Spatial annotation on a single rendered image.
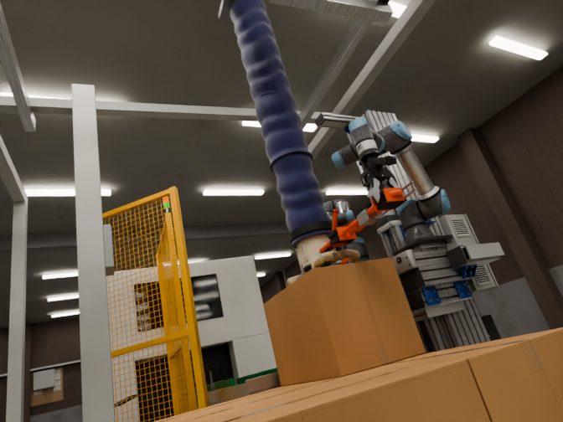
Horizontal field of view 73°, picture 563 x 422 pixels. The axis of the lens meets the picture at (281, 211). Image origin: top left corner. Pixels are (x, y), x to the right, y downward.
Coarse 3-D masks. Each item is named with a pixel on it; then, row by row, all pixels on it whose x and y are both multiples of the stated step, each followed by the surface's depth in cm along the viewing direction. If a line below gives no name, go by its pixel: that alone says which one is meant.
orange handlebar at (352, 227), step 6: (390, 192) 132; (396, 192) 131; (372, 210) 141; (354, 222) 151; (348, 228) 156; (354, 228) 153; (360, 228) 155; (342, 234) 160; (324, 246) 174; (348, 258) 207; (342, 264) 213
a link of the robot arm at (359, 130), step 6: (354, 120) 148; (360, 120) 148; (354, 126) 147; (360, 126) 146; (366, 126) 147; (354, 132) 147; (360, 132) 146; (366, 132) 145; (372, 132) 149; (354, 138) 147; (360, 138) 145; (366, 138) 144; (372, 138) 145; (354, 144) 148
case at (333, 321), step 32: (288, 288) 170; (320, 288) 147; (352, 288) 152; (384, 288) 158; (288, 320) 172; (320, 320) 146; (352, 320) 146; (384, 320) 151; (288, 352) 174; (320, 352) 147; (352, 352) 140; (384, 352) 145; (416, 352) 150; (288, 384) 176
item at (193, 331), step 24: (168, 192) 300; (168, 216) 296; (144, 264) 289; (168, 264) 283; (120, 312) 282; (144, 312) 276; (192, 312) 263; (168, 336) 263; (192, 336) 257; (120, 384) 264; (168, 408) 250; (192, 408) 245
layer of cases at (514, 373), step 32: (448, 352) 122; (480, 352) 92; (512, 352) 90; (544, 352) 94; (320, 384) 123; (352, 384) 92; (384, 384) 75; (416, 384) 78; (448, 384) 80; (480, 384) 83; (512, 384) 86; (544, 384) 89; (192, 416) 127; (224, 416) 95; (256, 416) 75; (288, 416) 67; (320, 416) 68; (352, 416) 70; (384, 416) 73; (416, 416) 75; (448, 416) 77; (480, 416) 80; (512, 416) 82; (544, 416) 85
